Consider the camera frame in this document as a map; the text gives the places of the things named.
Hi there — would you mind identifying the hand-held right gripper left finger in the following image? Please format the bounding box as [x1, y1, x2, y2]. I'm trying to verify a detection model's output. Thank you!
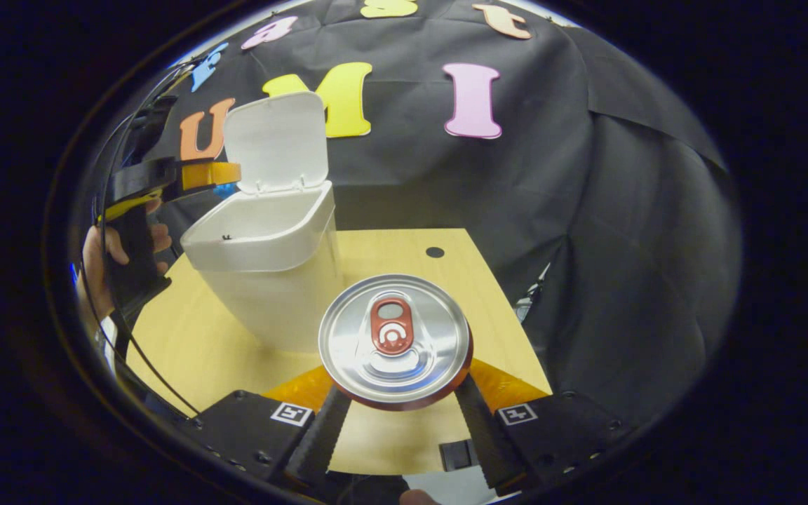
[190, 365, 352, 488]

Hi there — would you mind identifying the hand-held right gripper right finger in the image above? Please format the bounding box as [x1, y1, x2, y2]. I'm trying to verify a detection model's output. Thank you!
[454, 358, 633, 490]

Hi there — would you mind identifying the red pop can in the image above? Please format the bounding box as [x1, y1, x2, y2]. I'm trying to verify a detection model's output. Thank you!
[318, 274, 473, 411]

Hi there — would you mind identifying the white desktop garbage bin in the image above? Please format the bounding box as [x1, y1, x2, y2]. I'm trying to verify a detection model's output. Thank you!
[180, 91, 343, 354]

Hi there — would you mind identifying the small black box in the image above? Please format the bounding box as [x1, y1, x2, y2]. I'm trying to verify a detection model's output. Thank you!
[439, 440, 478, 472]

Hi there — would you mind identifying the black camera cable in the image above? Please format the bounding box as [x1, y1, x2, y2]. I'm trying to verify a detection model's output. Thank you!
[80, 60, 201, 416]

